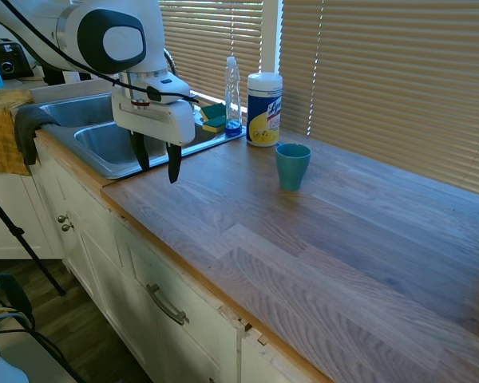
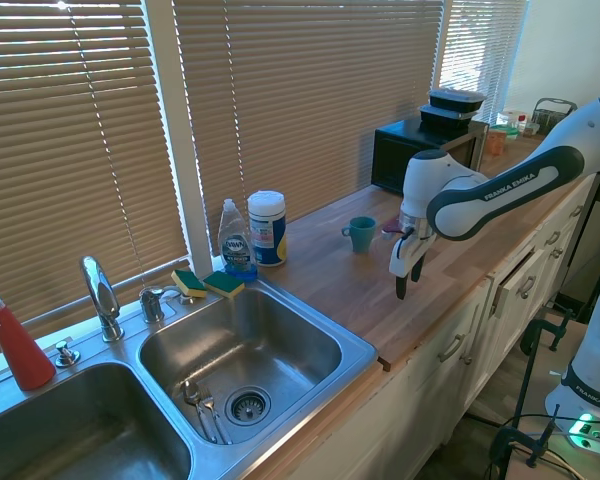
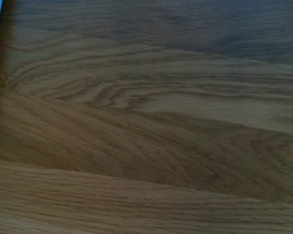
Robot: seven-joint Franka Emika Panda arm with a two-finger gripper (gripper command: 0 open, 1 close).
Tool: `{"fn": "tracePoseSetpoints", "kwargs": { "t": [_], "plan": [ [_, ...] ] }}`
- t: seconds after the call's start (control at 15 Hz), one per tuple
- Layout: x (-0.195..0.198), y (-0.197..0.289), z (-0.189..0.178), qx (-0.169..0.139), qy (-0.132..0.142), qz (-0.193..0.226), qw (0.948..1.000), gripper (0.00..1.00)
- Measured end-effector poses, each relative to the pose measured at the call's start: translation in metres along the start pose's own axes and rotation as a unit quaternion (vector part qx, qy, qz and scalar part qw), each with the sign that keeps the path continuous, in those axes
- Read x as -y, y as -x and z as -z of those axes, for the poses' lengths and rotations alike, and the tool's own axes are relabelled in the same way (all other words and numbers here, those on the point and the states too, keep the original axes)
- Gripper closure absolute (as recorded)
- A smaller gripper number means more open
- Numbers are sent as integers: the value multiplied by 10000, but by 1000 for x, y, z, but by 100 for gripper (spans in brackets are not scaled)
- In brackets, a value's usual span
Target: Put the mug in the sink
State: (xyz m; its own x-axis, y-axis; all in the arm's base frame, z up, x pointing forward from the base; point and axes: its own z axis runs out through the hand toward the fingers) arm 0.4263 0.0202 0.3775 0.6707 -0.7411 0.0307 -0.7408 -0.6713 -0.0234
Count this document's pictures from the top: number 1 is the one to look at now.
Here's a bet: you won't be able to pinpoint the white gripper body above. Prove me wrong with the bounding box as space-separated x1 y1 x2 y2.
111 84 196 146

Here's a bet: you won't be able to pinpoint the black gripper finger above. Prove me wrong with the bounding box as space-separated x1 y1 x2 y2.
129 131 150 172
166 141 183 184

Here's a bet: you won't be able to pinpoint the teal mug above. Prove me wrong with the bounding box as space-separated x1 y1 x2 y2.
275 143 313 192

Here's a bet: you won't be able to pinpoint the stainless steel double sink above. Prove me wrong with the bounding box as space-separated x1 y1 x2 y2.
37 90 247 180

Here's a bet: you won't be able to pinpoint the yellow green sponge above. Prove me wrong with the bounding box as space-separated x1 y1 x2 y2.
200 102 228 121
201 116 228 135

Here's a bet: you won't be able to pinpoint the clear bottle with blue liquid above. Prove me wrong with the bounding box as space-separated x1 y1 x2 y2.
224 55 243 138

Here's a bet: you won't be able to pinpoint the Lysol wipes canister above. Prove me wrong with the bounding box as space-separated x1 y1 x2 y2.
246 71 284 148

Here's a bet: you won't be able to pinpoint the narrow wooden window blinds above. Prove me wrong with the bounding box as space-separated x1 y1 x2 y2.
157 0 265 108

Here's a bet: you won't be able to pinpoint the black coffee appliance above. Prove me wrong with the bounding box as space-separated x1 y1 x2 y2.
42 65 68 86

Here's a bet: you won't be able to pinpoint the grey cloth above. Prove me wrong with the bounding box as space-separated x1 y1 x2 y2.
14 104 61 167

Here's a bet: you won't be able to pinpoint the white kitchen cabinet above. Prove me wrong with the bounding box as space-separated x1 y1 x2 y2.
0 131 333 383

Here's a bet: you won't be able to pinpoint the black tripod leg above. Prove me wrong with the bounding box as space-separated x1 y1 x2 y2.
0 184 67 298

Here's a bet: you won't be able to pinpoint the black toaster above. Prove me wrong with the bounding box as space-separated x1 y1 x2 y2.
0 38 35 81

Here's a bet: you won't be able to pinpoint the wide wooden window blinds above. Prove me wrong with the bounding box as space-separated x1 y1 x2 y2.
279 0 479 199

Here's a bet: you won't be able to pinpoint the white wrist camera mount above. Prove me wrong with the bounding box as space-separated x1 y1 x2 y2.
132 74 192 105

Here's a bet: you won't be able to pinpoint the metal drawer handle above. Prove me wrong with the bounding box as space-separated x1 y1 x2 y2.
145 283 191 326

